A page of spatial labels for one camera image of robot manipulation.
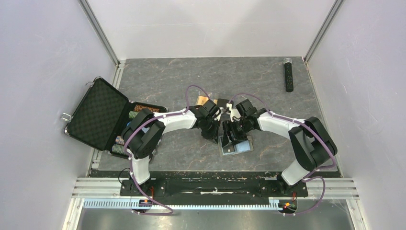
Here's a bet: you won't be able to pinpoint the grey card holder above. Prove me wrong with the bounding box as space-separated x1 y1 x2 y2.
218 136 254 156

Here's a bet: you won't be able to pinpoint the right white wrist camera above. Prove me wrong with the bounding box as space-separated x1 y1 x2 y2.
226 103 241 122

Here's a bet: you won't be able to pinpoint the black VIP credit card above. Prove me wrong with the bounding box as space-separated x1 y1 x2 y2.
222 143 236 155

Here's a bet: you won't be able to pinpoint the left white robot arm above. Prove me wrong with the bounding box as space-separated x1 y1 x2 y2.
121 99 221 195

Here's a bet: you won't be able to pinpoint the slotted cable duct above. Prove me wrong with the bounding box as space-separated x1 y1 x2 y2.
82 198 293 211

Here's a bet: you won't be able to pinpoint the clear plastic card box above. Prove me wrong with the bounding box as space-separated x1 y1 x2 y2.
199 93 235 111

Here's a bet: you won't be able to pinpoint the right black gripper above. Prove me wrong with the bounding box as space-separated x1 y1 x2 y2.
222 118 251 148

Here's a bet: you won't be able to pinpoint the black poker chip case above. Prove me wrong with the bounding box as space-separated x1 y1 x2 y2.
64 77 168 159

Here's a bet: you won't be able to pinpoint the black glitter microphone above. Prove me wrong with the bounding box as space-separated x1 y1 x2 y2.
283 57 294 92

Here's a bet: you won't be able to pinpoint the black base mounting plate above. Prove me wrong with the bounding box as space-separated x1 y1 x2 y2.
118 170 308 205

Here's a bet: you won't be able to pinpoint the orange credit cards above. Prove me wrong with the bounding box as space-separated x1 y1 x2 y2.
196 96 218 105

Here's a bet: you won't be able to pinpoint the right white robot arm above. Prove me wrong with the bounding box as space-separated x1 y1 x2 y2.
221 99 338 196

